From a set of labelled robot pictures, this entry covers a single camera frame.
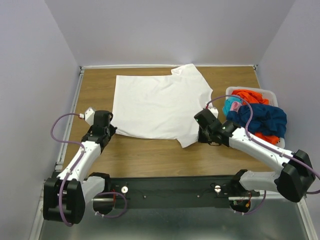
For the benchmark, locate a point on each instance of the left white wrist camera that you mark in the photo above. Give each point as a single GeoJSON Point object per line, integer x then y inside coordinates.
{"type": "Point", "coordinates": [88, 116]}

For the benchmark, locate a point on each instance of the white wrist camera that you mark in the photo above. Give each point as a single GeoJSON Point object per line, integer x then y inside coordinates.
{"type": "Point", "coordinates": [88, 116]}
{"type": "Point", "coordinates": [213, 110]}

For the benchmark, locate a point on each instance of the pink t shirt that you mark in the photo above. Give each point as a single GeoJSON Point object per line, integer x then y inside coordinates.
{"type": "Point", "coordinates": [235, 106]}

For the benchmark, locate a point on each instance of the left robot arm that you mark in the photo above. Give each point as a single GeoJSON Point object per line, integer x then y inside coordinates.
{"type": "Point", "coordinates": [65, 196]}

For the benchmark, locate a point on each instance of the teal t shirt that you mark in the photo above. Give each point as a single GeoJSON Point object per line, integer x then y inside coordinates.
{"type": "Point", "coordinates": [228, 103]}

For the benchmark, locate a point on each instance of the white t shirt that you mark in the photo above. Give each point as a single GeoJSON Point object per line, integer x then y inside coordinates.
{"type": "Point", "coordinates": [161, 107]}

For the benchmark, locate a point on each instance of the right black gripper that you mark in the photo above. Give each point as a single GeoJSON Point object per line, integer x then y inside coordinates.
{"type": "Point", "coordinates": [201, 138]}

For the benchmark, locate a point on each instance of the navy blue t shirt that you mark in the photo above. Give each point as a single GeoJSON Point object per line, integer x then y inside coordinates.
{"type": "Point", "coordinates": [267, 120]}

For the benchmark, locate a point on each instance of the white plastic laundry basket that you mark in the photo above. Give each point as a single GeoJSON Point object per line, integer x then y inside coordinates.
{"type": "Point", "coordinates": [266, 94]}

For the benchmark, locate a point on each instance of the orange t shirt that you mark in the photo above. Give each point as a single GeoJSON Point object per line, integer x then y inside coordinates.
{"type": "Point", "coordinates": [254, 97]}

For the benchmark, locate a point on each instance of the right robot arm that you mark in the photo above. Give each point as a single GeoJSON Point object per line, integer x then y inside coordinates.
{"type": "Point", "coordinates": [292, 172]}

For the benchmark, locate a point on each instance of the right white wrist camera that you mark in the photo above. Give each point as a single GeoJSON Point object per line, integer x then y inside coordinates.
{"type": "Point", "coordinates": [213, 110]}

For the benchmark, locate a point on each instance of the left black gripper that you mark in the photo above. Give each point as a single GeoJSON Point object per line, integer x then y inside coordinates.
{"type": "Point", "coordinates": [112, 130]}

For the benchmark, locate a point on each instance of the aluminium table frame rail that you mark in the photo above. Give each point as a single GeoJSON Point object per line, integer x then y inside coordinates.
{"type": "Point", "coordinates": [38, 219]}

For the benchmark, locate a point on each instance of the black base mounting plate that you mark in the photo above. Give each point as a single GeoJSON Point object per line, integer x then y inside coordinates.
{"type": "Point", "coordinates": [172, 192]}

